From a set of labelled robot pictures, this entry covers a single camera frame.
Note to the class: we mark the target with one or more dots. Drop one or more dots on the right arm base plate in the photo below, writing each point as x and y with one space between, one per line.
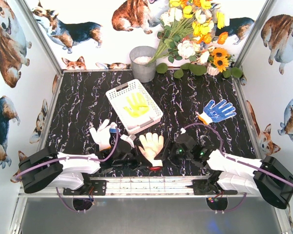
203 187

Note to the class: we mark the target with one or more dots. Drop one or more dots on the yellow coated work glove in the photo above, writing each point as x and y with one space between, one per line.
137 105

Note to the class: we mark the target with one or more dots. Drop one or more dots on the artificial flower bouquet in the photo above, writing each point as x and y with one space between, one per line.
187 29

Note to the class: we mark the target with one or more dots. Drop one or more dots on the blue dotted work glove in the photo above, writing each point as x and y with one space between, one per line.
217 112

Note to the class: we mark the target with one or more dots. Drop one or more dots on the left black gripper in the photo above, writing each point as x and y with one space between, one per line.
123 151

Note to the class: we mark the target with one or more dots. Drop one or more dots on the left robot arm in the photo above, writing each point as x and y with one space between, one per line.
49 168

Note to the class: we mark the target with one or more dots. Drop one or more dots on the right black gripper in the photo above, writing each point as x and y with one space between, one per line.
169 153

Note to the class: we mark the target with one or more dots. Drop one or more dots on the cream knit glove pair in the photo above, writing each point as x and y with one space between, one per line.
152 144

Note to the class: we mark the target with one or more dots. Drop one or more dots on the white plastic storage basket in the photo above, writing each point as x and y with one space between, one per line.
117 98

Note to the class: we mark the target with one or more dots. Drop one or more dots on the aluminium front rail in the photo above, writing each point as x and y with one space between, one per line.
124 187

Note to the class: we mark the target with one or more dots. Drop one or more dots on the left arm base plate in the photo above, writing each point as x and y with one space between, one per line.
95 187

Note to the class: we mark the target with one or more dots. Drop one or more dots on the white glove blue finger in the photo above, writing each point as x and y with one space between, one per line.
101 136

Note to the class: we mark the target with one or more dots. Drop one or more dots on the grey metal bucket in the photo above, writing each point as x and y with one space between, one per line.
143 66

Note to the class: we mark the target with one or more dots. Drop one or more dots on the small sunflower pot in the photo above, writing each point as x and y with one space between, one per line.
219 61

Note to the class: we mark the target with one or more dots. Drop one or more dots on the cream glove red cuff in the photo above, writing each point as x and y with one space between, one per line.
156 165

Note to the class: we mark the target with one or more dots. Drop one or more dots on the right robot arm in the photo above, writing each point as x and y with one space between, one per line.
229 174

